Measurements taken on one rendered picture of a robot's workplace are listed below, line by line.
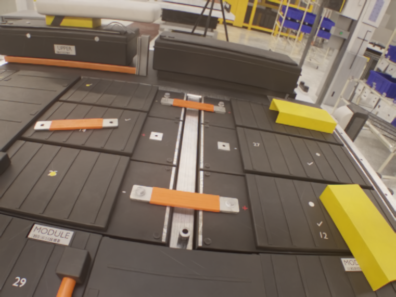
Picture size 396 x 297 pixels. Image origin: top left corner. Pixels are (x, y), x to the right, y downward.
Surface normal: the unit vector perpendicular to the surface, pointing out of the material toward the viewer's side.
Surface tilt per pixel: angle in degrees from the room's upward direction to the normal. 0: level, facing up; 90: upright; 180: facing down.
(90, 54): 90
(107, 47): 90
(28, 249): 0
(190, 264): 0
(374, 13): 90
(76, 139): 0
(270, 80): 90
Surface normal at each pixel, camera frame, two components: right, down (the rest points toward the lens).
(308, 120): -0.01, 0.63
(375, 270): -0.98, -0.04
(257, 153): 0.16, -0.76
